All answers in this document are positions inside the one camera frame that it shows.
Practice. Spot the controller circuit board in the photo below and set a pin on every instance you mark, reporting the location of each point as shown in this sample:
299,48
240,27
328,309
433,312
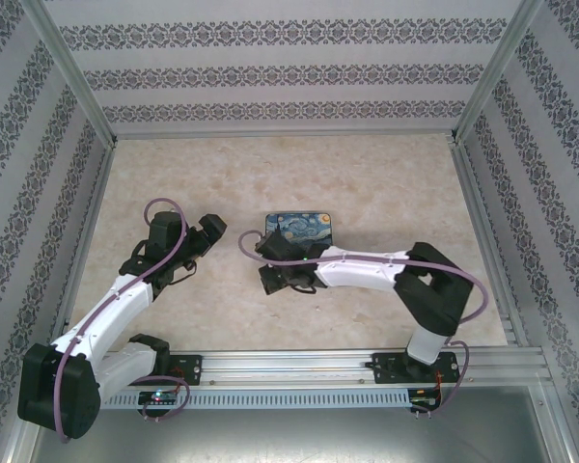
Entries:
425,398
159,397

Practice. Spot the aluminium frame post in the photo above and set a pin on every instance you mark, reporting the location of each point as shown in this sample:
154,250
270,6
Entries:
497,72
72,72

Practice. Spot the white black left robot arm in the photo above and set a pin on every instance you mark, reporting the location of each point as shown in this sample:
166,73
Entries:
120,299

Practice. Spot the right controller circuit board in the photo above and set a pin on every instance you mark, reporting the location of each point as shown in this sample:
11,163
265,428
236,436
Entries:
425,398

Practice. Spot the left controller circuit board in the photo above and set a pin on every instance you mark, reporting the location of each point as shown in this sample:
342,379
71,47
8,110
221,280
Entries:
159,397

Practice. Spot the grey sheet metal tray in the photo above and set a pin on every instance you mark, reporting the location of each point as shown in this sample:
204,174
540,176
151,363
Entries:
294,434

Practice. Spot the aluminium side rail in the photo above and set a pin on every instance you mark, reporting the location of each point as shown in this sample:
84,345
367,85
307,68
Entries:
487,241
84,241

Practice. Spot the long aluminium base rail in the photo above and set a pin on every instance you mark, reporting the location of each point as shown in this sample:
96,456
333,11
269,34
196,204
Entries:
289,369

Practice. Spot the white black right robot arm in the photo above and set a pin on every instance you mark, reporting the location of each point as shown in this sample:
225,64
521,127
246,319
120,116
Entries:
362,270

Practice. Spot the starry night print tin box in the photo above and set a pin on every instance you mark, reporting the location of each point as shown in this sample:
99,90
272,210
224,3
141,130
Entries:
309,229

